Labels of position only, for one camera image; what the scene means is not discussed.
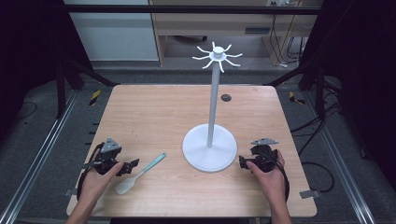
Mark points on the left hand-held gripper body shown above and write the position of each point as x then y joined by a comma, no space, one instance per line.
109,148

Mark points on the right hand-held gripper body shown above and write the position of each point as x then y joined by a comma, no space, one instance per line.
264,154

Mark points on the white hook rack stand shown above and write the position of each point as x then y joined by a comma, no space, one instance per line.
210,146

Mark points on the person's left hand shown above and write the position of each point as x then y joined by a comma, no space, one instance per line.
96,182

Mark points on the person's right hand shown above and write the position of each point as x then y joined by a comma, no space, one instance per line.
272,183

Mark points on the yellow black tape strip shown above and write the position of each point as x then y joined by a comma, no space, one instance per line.
95,97
294,98

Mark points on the dark round table grommet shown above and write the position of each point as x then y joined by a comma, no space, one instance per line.
226,97

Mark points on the white cabinet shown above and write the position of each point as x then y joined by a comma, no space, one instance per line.
115,34

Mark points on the light wooden desk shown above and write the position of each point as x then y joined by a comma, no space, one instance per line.
211,26

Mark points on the grey metal table bracket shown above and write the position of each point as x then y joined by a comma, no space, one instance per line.
70,192
309,194

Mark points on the aluminium floor rail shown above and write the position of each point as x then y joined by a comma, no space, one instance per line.
342,161
37,161

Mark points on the black frame leg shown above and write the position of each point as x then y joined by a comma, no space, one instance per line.
61,90
319,90

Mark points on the black horizontal frame bar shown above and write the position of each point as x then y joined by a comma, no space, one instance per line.
186,9

